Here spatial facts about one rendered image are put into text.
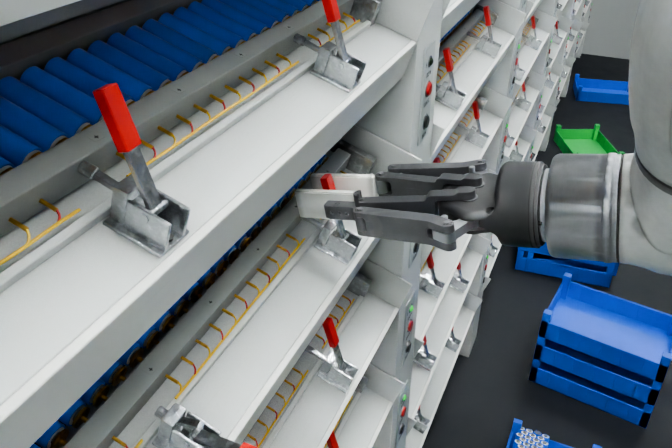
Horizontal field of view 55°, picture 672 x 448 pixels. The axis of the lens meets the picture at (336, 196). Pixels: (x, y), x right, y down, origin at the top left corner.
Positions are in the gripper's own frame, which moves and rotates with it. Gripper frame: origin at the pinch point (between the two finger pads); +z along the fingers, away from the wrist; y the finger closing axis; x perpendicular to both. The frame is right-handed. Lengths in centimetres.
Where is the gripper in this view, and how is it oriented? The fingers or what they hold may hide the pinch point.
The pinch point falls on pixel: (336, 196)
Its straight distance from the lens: 64.3
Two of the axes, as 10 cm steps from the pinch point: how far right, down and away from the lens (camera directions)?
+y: 4.1, -4.7, 7.8
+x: -1.8, -8.8, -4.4
